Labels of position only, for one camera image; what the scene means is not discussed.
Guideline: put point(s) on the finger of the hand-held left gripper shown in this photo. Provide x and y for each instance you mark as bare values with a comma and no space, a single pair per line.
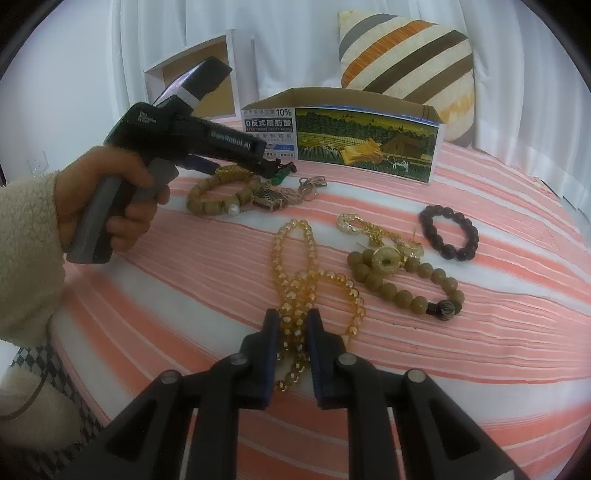
272,167
202,163

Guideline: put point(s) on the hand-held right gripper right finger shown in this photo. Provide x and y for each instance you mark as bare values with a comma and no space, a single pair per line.
314,350

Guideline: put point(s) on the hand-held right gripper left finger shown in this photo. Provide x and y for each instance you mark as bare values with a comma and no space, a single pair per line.
273,350

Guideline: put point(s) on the printed cardboard box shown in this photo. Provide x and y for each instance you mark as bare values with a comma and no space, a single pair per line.
360,138

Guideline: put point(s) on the person's left forearm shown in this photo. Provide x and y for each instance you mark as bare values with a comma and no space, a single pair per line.
25,258

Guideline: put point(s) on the person's left hand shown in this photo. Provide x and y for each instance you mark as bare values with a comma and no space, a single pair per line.
87,184

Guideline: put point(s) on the white box with brown inside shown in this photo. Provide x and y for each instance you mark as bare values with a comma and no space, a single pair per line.
240,69

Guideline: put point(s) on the pink and white striped bedsheet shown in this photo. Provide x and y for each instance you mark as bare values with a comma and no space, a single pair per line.
184,286

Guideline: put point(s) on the white curtain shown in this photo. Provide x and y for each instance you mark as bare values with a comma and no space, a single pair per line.
295,41

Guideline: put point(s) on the gold round earring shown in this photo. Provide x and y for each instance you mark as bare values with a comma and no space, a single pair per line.
412,251

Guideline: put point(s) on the striped throw pillow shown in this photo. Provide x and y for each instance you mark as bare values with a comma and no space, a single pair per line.
406,60

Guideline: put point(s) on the cream fleece jacket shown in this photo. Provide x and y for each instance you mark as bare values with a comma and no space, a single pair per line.
41,424

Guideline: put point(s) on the black and white checkered cloth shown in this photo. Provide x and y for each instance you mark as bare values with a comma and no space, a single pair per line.
27,357

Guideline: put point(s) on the white wall socket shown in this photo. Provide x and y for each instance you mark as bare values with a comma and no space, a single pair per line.
38,165

